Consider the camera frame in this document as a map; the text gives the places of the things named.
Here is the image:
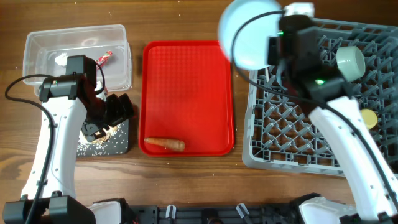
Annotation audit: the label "light blue plate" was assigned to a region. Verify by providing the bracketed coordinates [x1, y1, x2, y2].
[218, 0, 282, 70]

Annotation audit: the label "rice and peanut leftovers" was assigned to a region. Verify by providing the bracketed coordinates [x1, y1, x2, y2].
[76, 124, 127, 153]

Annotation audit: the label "red snack wrapper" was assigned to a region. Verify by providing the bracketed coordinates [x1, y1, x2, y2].
[96, 50, 113, 67]

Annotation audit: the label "white tissue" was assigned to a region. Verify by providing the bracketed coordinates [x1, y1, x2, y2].
[55, 52, 68, 67]

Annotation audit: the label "mint green bowl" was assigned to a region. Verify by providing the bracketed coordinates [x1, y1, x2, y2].
[336, 46, 366, 82]

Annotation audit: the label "orange carrot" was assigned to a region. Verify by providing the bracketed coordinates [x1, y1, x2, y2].
[144, 138, 185, 152]

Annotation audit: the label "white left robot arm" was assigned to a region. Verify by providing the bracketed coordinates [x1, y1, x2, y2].
[2, 74, 135, 223]

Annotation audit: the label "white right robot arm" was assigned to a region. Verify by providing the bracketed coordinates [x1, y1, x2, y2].
[267, 35, 397, 223]

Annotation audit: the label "grey dishwasher rack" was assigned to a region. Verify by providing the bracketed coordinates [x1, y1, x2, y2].
[243, 19, 397, 176]

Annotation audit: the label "black tray bin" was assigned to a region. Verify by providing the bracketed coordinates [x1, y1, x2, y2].
[76, 118, 130, 157]

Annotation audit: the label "clear plastic bin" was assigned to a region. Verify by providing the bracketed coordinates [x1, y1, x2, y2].
[23, 24, 132, 92]

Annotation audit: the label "red serving tray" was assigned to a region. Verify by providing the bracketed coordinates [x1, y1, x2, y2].
[139, 40, 234, 157]

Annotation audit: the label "yellow cup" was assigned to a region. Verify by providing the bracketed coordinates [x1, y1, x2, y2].
[360, 109, 378, 130]

